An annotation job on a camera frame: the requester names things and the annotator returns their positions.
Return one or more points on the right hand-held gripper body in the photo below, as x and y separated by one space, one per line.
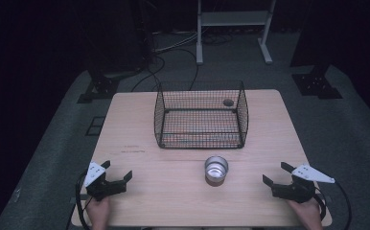
296 191

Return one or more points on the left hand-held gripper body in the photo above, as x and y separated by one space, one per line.
100 188

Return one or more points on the person's left hand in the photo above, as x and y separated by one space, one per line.
99 212

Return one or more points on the person's right hand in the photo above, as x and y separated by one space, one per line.
309 214

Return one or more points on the open metal can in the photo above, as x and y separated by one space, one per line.
216 172

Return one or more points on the black stand base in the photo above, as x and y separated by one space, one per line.
101 87
315 84

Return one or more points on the small dark round object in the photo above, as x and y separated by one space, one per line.
228 102

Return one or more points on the dark equipment cabinet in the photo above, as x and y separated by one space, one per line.
146 32

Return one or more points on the white metal stand frame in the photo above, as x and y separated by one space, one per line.
234 18

